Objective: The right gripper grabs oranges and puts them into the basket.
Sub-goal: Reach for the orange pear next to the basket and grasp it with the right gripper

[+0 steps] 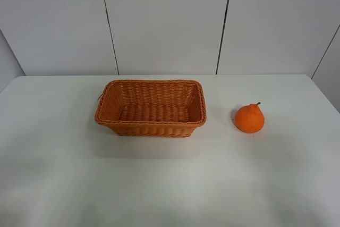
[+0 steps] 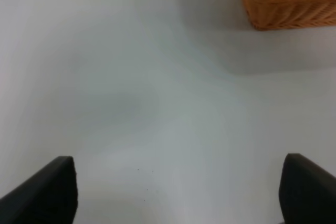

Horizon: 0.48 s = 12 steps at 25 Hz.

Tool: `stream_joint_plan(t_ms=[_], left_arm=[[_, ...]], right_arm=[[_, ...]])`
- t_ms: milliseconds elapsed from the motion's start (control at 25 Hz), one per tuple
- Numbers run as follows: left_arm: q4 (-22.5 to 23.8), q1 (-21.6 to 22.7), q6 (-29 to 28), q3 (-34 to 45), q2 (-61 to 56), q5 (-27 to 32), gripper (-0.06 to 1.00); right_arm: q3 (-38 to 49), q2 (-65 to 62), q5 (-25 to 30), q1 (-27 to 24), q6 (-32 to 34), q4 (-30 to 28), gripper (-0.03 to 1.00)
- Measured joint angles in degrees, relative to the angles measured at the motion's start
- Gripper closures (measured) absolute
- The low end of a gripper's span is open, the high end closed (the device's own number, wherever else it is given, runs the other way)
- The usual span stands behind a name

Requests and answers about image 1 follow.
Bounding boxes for orange fruit with stem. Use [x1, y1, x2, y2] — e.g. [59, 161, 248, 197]
[234, 102, 265, 133]

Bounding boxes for orange woven wicker basket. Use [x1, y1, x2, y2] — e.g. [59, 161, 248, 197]
[95, 80, 207, 138]

